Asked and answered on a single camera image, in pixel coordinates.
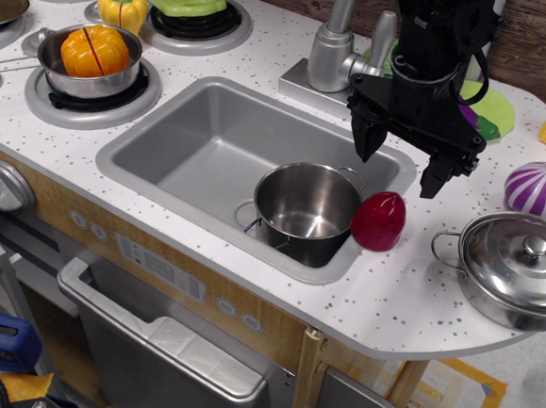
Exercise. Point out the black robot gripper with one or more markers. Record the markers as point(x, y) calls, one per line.
point(423, 112)

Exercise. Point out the red toy sweet potato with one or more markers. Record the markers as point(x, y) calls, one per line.
point(378, 223)

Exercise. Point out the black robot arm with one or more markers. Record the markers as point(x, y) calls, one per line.
point(437, 36)

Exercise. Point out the steel pot in sink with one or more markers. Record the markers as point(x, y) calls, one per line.
point(303, 210)

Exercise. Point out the steel pot with lid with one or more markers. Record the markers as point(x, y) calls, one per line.
point(501, 268)

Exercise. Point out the grey plastic sink basin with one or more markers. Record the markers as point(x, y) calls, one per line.
point(202, 153)

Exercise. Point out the green toy bitter gourd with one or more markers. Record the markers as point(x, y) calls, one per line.
point(385, 69)

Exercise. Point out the purple toy eggplant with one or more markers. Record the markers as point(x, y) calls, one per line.
point(488, 130)

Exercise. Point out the silver toy faucet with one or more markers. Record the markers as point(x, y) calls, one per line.
point(323, 80)

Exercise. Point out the purple white toy onion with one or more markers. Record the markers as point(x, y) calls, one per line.
point(525, 189)

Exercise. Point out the back right stove burner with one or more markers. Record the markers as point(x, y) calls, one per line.
point(198, 36)

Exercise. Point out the yellow toy bell pepper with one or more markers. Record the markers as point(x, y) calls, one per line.
point(126, 14)

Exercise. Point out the steel saucepan on stove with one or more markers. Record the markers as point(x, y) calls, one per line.
point(50, 61)

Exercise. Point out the front right stove burner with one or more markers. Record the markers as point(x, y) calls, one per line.
point(76, 113)

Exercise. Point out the orange toy bell pepper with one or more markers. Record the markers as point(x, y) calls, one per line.
point(94, 51)

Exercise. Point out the grey oven door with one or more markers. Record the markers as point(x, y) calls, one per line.
point(152, 352)

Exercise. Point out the silver stove knob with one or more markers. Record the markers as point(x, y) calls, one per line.
point(31, 43)

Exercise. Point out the silver oven knob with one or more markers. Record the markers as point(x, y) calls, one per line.
point(15, 192)

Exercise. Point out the blue clamp tool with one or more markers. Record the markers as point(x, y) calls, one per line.
point(20, 344)

